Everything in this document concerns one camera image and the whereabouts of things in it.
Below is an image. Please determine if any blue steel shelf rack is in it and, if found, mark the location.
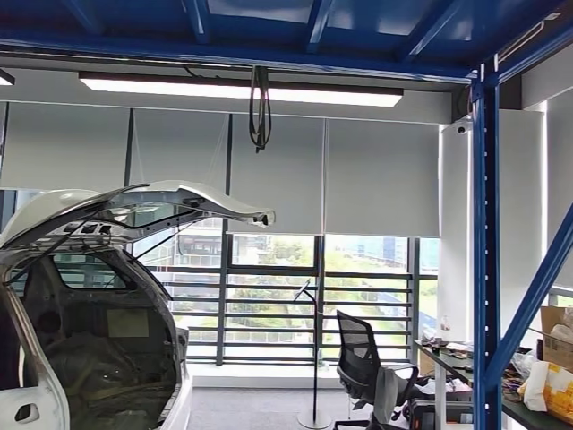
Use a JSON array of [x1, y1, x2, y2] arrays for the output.
[[0, 0, 573, 430]]

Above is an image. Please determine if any grey roller blind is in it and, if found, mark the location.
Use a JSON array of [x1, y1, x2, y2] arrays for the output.
[[130, 109, 229, 194], [0, 103, 130, 194], [325, 118, 441, 240], [228, 116, 324, 237]]

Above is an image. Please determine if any white car body shell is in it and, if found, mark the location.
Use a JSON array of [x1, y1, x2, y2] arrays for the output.
[[0, 180, 277, 430]]

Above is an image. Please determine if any black balcony railing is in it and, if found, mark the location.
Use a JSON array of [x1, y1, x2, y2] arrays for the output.
[[147, 265, 439, 365]]

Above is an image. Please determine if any black floor lamp stand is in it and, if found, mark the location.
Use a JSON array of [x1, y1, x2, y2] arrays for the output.
[[293, 279, 333, 430]]

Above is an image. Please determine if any black mesh office chair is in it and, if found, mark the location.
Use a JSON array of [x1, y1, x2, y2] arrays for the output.
[[335, 309, 431, 430]]

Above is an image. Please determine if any long ceiling light bar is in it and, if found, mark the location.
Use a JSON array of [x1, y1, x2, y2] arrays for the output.
[[78, 72, 404, 108]]

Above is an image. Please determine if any grey cloth on chair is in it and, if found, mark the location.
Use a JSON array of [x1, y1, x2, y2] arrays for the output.
[[372, 366, 399, 426]]

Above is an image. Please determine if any black equipment case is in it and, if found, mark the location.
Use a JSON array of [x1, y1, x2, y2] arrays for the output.
[[408, 399, 473, 430]]

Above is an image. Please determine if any dark-topped desk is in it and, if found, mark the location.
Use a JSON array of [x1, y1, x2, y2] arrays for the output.
[[413, 339, 573, 430]]

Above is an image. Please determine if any open cardboard box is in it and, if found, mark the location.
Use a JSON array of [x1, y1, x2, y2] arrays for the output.
[[528, 305, 573, 374]]

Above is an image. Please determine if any white yellow plastic bag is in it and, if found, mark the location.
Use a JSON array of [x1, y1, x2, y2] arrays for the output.
[[518, 360, 573, 426]]

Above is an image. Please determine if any black hanging cable loop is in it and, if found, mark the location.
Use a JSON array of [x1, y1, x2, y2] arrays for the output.
[[249, 66, 273, 154]]

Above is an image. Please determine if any tangle of coloured wires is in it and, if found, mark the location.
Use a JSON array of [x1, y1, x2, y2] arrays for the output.
[[501, 370, 524, 401]]

